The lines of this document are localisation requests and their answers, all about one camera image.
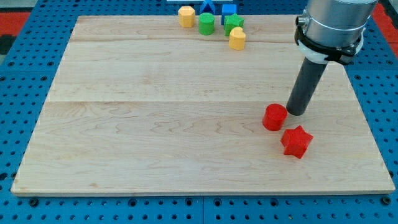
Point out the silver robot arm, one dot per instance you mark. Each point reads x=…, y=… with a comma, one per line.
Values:
x=332, y=30

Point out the yellow heart block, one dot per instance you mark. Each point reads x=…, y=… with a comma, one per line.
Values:
x=237, y=38

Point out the yellow hexagon block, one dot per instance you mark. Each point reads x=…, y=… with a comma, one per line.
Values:
x=186, y=16

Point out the wooden board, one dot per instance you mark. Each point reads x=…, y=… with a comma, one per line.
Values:
x=140, y=106

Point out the red cylinder block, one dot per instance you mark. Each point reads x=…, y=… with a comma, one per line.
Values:
x=274, y=117

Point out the green cylinder block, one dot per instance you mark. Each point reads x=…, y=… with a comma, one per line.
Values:
x=206, y=22

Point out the green star block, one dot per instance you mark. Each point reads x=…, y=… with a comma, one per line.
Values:
x=232, y=21

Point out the red star block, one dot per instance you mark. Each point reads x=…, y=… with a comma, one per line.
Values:
x=296, y=141

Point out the blue triangle block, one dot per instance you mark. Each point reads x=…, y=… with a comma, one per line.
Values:
x=207, y=6

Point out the blue cube block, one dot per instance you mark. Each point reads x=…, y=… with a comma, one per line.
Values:
x=227, y=10

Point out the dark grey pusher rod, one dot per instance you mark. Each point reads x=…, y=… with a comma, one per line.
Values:
x=306, y=82

